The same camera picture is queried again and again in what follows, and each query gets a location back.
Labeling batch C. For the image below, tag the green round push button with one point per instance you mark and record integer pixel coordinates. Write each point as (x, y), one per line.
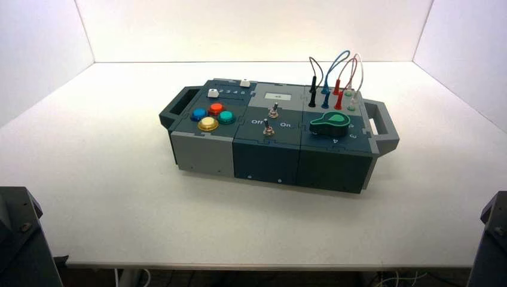
(226, 117)

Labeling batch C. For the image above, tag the grey and teal control box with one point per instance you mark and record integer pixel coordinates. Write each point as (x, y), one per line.
(206, 150)

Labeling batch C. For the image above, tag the yellow round push button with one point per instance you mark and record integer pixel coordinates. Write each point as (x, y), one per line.
(208, 124)

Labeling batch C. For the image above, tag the orange round push button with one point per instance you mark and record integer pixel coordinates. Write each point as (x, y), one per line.
(216, 108)

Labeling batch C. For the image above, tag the small grey display screen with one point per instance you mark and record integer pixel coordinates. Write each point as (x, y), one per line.
(277, 96)

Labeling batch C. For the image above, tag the white slider knob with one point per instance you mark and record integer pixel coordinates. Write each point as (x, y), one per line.
(245, 83)
(213, 93)

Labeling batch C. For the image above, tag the blue round push button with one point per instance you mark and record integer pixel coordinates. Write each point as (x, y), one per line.
(199, 114)

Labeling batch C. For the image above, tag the green rotary selector knob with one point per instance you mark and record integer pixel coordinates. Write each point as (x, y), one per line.
(330, 123)

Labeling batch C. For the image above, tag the metal toggle switch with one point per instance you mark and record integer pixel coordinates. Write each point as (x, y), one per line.
(273, 111)
(268, 129)

